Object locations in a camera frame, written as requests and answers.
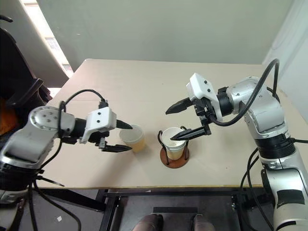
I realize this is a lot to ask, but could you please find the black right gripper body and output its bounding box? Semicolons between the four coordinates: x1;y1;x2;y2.
192;96;216;126

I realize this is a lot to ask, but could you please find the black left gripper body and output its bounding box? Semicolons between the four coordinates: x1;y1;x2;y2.
88;131;110;151

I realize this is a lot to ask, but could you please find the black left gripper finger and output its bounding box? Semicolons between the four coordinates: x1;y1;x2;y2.
116;119;134;130
101;143;133;154

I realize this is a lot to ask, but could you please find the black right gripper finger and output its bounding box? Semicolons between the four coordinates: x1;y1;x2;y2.
165;97;193;115
170;126;212;141

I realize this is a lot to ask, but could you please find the plastic cup with orange liquid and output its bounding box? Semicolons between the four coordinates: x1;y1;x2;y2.
119;124;147;154

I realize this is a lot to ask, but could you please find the white paper cup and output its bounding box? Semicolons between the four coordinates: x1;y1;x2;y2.
160;127;187;161

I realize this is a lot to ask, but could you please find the dark rounded shape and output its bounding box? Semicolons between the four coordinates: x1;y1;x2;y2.
132;214;165;231
193;214;216;231

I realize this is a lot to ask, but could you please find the orange object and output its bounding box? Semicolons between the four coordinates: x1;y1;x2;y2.
0;112;20;136

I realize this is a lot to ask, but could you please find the window strip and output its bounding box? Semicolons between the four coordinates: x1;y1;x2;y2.
23;0;74;73

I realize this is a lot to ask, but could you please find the black chair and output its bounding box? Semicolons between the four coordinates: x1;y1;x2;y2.
0;14;53;135

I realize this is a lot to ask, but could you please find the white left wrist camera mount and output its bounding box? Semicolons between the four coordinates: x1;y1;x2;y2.
79;107;118;144

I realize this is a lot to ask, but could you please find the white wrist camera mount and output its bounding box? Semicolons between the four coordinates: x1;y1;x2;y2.
186;73;223;121
79;107;118;144

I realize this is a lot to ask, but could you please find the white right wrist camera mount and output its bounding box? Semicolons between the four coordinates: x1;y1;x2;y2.
186;73;223;121

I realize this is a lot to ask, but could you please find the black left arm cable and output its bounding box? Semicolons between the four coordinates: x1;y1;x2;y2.
31;89;108;169

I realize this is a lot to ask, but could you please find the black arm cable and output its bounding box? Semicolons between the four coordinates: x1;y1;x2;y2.
31;89;108;169
206;58;281;127

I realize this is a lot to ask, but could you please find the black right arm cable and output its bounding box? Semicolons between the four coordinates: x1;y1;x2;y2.
206;58;281;127

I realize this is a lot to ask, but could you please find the black metal table frame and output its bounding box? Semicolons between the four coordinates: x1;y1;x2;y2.
36;187;275;231

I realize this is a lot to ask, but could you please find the black cable bundle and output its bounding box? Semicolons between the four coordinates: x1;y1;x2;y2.
240;147;275;231
27;179;81;231

